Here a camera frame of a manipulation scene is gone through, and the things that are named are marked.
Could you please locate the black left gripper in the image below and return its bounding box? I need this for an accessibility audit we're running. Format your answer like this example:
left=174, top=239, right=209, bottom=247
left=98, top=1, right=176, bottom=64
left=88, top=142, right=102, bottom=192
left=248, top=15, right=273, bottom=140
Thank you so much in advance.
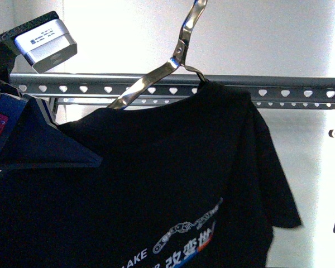
left=0, top=11, right=102, bottom=169

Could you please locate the black printed t-shirt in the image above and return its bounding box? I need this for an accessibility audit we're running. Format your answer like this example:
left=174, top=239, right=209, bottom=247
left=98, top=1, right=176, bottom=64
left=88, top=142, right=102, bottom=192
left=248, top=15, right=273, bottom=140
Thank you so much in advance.
left=0, top=82, right=302, bottom=267

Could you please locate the shiny metal clothes hanger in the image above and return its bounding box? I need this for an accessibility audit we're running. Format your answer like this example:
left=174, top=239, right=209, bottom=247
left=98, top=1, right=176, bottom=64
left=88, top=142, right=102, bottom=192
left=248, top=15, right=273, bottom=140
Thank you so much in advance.
left=108, top=0, right=208, bottom=110

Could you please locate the grey metal clothes rack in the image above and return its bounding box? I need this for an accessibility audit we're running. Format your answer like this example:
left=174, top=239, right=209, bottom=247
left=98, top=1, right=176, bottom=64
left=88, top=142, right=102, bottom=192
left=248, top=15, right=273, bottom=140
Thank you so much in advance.
left=9, top=73, right=335, bottom=125

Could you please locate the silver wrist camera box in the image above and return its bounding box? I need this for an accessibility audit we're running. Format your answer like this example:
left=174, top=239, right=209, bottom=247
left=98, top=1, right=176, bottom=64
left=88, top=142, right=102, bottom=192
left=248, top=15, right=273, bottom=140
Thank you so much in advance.
left=14, top=19, right=78, bottom=74

